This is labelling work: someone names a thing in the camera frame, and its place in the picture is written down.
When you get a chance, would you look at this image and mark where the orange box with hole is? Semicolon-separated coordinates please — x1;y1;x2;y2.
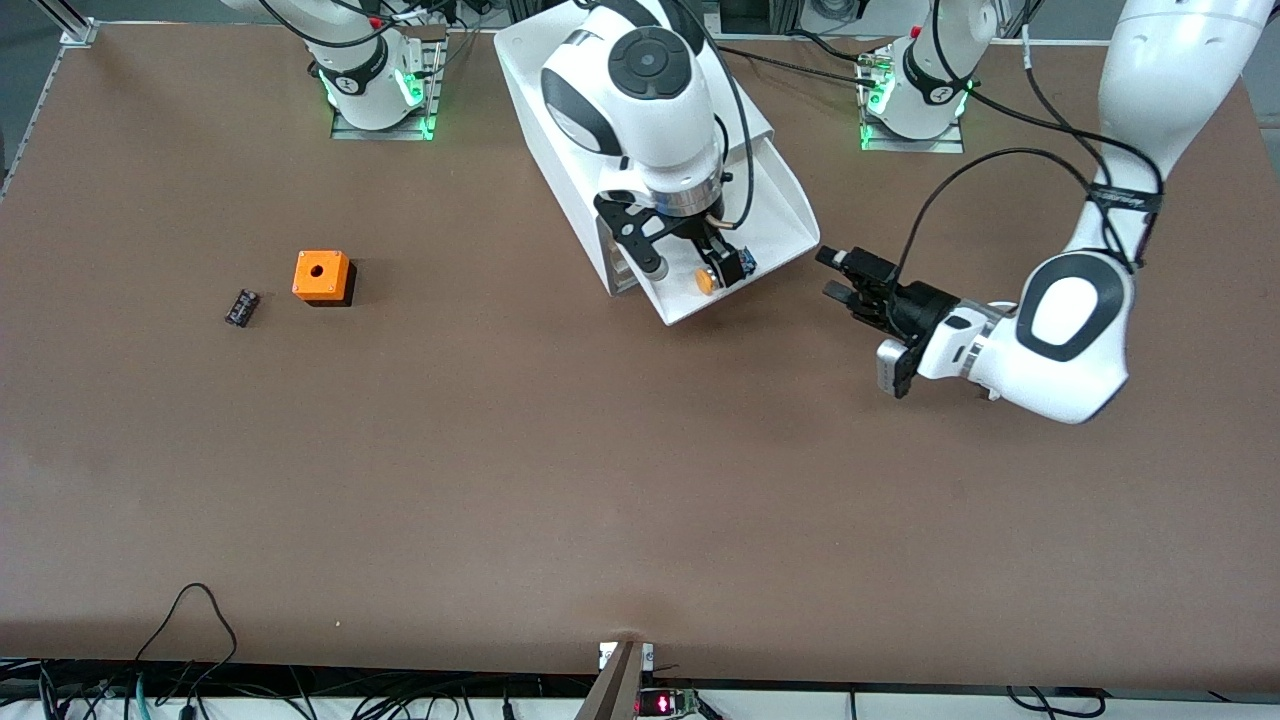
292;250;357;307

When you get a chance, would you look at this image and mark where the small red lit device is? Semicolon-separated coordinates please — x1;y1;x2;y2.
637;688;701;719

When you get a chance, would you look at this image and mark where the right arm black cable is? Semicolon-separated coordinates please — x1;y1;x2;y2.
680;0;758;233

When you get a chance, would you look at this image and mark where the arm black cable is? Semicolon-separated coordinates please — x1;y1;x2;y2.
890;0;1166;291
680;0;758;233

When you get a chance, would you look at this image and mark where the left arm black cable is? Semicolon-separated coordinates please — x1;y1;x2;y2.
890;0;1166;291

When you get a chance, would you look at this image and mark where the long black table cable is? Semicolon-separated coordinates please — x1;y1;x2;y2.
718;43;886;89

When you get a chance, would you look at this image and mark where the short black table cable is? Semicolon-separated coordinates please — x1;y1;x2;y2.
790;30;881;63

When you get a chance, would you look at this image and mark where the coiled black cable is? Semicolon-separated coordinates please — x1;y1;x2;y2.
1005;685;1106;719

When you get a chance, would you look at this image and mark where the grey camera mount bar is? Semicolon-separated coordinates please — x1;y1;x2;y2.
573;640;646;720

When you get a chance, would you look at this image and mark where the looped thin black cable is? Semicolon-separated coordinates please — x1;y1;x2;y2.
135;583;239;691

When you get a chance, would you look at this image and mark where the aluminium profile frame corner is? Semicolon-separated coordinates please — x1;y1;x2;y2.
35;0;101;48

